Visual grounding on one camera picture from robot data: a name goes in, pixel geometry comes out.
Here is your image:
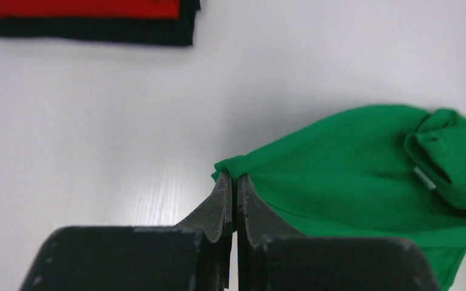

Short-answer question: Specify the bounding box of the green t-shirt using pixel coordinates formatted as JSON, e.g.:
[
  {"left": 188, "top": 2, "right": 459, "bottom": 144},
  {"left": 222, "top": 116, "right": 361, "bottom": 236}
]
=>
[{"left": 212, "top": 105, "right": 466, "bottom": 290}]

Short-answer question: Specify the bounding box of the black folded t-shirt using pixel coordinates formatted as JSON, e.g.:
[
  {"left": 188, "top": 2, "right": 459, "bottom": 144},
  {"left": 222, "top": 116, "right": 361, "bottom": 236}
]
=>
[{"left": 0, "top": 1, "right": 201, "bottom": 47}]

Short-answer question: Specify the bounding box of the red folded t-shirt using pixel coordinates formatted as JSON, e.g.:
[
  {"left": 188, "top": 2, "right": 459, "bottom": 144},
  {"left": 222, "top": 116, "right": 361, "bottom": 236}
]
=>
[{"left": 0, "top": 0, "right": 181, "bottom": 19}]

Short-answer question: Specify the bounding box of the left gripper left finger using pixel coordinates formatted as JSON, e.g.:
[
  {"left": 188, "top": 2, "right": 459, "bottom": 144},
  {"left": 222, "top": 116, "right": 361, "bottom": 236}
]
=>
[{"left": 21, "top": 172, "right": 233, "bottom": 290}]

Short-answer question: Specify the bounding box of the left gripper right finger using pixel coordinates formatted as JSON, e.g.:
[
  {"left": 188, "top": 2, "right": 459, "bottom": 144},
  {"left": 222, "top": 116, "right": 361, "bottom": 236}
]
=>
[{"left": 237, "top": 175, "right": 440, "bottom": 291}]

